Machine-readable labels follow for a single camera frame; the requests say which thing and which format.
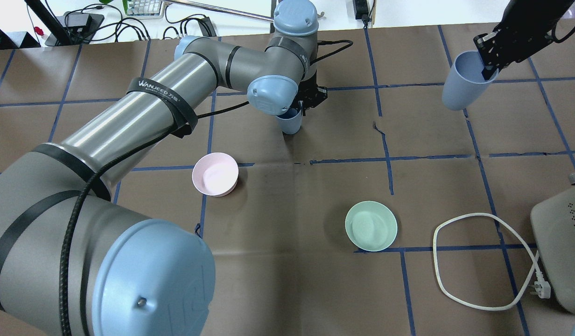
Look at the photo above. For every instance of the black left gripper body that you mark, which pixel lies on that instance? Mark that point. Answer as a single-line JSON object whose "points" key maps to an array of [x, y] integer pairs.
{"points": [[311, 94]]}

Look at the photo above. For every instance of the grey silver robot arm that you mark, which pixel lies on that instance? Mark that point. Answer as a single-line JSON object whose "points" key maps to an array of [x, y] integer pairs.
{"points": [[328, 232]]}

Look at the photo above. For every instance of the small blue cup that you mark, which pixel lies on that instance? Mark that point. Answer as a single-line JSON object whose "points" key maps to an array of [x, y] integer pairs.
{"points": [[290, 122]]}

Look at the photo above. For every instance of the large blue cup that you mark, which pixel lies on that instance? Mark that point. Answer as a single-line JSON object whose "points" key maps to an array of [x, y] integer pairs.
{"points": [[467, 80]]}

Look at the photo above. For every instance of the mint green bowl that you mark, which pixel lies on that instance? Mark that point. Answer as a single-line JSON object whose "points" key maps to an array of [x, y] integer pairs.
{"points": [[371, 226]]}

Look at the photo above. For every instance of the black power adapter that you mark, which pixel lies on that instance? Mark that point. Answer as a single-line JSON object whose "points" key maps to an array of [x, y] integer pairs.
{"points": [[76, 21]]}

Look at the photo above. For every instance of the grey device housing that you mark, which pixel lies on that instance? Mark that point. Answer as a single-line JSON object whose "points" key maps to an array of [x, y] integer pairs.
{"points": [[553, 223]]}

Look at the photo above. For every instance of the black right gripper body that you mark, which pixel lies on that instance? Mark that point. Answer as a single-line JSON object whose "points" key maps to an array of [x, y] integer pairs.
{"points": [[525, 33]]}

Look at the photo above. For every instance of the pink bowl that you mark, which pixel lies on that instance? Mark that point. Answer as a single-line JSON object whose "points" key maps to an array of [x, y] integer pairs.
{"points": [[215, 174]]}

